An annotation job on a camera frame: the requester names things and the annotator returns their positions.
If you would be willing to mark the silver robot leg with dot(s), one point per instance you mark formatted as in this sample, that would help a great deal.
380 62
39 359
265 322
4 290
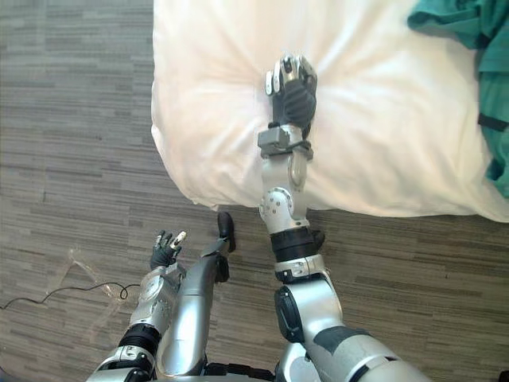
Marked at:
191 310

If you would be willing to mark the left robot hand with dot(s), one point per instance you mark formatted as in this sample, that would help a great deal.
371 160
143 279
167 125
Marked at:
164 254

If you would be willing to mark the green cloth garment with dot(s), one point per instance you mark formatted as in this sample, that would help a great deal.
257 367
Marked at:
477 36

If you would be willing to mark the dark robot foot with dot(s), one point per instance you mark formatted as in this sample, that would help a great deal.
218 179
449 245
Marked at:
226 228

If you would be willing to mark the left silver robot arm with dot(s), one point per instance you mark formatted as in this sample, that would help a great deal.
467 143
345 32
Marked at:
139 318

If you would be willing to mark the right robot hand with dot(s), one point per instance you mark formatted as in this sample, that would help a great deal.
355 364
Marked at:
296 99

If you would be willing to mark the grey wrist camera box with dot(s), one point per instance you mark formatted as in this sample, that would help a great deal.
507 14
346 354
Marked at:
274 137

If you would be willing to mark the white bed duvet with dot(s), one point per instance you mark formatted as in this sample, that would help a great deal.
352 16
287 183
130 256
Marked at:
358 119

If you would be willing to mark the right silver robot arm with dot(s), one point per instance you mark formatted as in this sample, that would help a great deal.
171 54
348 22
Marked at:
314 302

